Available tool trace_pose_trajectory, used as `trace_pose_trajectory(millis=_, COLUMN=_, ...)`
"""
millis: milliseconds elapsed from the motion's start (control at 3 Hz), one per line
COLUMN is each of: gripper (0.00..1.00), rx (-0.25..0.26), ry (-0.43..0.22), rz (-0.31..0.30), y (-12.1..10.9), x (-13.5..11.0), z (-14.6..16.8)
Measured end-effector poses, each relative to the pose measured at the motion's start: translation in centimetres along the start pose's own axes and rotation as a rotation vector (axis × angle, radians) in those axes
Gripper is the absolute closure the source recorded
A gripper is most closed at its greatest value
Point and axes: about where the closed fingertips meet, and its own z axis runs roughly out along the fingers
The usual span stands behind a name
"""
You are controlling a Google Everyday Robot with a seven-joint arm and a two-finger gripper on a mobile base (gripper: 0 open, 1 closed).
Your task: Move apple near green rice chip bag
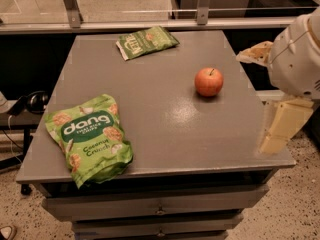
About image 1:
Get glass railing with metal posts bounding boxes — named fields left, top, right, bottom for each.
left=0, top=0, right=320, bottom=34

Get dark side table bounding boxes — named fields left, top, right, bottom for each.
left=0, top=91, right=46, bottom=196

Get shoe tip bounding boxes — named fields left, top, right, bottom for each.
left=0, top=226, right=17, bottom=240

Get red apple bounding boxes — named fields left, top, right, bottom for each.
left=194, top=68, right=224, bottom=97

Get green dang rice chip bag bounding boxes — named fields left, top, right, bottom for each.
left=45, top=94, right=133, bottom=189

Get black headphones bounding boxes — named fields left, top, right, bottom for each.
left=8, top=91, right=49, bottom=116

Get grey drawer cabinet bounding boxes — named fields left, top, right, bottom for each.
left=17, top=31, right=294, bottom=225

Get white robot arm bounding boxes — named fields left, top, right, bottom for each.
left=236, top=8, right=320, bottom=154

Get dark green snack bag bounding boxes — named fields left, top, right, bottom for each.
left=116, top=26, right=180, bottom=61

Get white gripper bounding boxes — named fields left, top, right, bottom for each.
left=236, top=13, right=320, bottom=154

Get top grey drawer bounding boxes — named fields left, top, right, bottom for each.
left=43, top=184, right=269, bottom=221

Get white cable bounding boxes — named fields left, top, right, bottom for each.
left=6, top=114, right=24, bottom=165

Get grey drawer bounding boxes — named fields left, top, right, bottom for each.
left=43, top=184, right=269, bottom=221
left=73, top=214, right=243, bottom=240

